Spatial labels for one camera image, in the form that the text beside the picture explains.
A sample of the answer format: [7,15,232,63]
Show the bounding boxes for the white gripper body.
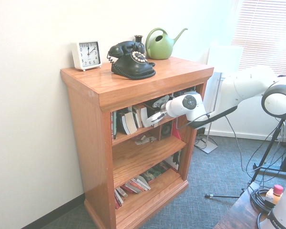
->
[146,111,167,127]

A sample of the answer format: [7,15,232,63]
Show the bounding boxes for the thick paperback white pages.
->
[136,103,153,128]

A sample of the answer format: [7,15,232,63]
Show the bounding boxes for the small wooden speaker box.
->
[160,121,174,141]

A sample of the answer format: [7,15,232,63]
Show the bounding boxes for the thin paperback cream pages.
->
[132,105,144,129]

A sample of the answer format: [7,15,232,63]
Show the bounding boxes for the small papers and clips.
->
[134,134,157,146]

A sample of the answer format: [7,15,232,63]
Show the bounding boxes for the red folder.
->
[172,123,182,142]

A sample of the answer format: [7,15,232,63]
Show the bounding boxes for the black cover paperback cream pages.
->
[118,111,138,135]

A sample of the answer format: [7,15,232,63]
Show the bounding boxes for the red white spine book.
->
[111,110,118,140]

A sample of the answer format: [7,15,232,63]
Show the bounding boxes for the black white picture book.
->
[165,150,182,173]

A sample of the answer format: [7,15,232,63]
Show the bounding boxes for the green camouflage cover book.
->
[140,162,172,184]

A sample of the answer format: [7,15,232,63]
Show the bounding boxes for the black vintage rotary telephone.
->
[106,41,157,80]

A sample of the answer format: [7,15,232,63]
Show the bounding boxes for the white cover fallen paperback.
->
[135,175,152,191]

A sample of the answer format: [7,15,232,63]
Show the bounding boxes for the red white fallen paperback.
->
[123,178,146,195]

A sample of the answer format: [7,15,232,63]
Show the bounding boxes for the green plastic watering can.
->
[145,27,188,60]

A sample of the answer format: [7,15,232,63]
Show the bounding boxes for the wooden bookshelf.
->
[60,56,215,229]

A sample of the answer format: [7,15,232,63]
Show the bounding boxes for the black vase gold rim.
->
[134,34,145,58]

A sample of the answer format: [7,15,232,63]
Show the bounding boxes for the red spine paperback stack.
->
[114,187,129,210]

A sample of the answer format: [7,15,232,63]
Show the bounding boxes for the white shade floor lamp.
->
[194,45,244,155]

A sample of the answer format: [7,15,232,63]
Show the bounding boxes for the white square alarm clock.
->
[71,40,102,72]

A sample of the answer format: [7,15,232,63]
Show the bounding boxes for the black stand leg rubber foot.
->
[204,193,241,199]

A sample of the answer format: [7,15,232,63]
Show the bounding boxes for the black tripod stand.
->
[247,119,286,186]

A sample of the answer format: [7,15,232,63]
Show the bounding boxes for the window blinds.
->
[231,0,286,78]

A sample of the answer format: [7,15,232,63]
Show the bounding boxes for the yellow emergency stop red button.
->
[265,185,284,206]

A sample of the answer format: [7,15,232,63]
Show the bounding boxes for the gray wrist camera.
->
[153,94,172,108]

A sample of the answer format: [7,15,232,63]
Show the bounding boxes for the gray robot cable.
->
[225,115,250,174]

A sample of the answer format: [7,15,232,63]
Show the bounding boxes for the black coiled cable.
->
[250,187,277,213]

